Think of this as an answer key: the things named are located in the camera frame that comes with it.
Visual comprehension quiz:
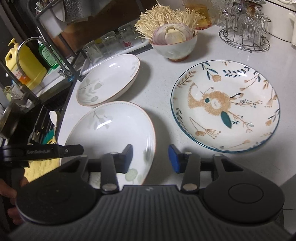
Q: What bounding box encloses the yellow soap bottle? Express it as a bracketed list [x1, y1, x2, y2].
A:
[5, 38, 47, 90]

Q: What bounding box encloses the white plate leaf pattern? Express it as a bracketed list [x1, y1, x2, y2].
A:
[65, 101, 156, 187]
[76, 54, 140, 107]

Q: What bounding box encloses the white plate far leaf pattern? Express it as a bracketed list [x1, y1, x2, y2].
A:
[76, 54, 140, 107]

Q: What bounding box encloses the rabbit pattern plate blue rim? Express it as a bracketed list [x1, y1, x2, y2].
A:
[170, 60, 280, 153]

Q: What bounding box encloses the green bottle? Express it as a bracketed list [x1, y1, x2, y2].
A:
[38, 41, 59, 70]

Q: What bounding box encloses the white tray with glasses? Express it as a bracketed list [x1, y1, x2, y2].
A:
[80, 21, 152, 76]

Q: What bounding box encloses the white bowl with onion slices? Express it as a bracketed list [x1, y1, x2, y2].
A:
[150, 23, 198, 62]

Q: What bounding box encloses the white plate near leaf pattern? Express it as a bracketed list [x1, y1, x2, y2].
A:
[65, 101, 156, 187]

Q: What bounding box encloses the yellow sponge cloth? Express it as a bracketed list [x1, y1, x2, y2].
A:
[24, 159, 60, 182]

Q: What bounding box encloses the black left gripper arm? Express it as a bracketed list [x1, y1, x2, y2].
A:
[1, 144, 84, 162]

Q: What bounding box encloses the chrome kitchen faucet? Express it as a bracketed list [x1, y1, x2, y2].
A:
[16, 37, 74, 82]

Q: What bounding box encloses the amber glass jar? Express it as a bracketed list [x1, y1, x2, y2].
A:
[183, 0, 212, 30]

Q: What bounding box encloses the person's left hand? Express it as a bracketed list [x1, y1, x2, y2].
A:
[1, 179, 23, 225]

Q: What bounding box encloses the white spoon in sink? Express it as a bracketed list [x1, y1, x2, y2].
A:
[49, 110, 58, 129]

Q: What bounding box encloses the white appliance at right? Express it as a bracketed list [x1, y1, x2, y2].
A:
[263, 1, 295, 46]

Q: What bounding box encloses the black dish rack frame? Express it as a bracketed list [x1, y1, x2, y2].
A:
[27, 1, 86, 81]

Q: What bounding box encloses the enoki mushroom bunch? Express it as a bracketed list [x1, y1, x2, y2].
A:
[134, 3, 204, 41]

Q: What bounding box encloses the wire glass rack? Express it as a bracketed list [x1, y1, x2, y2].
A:
[219, 1, 271, 53]

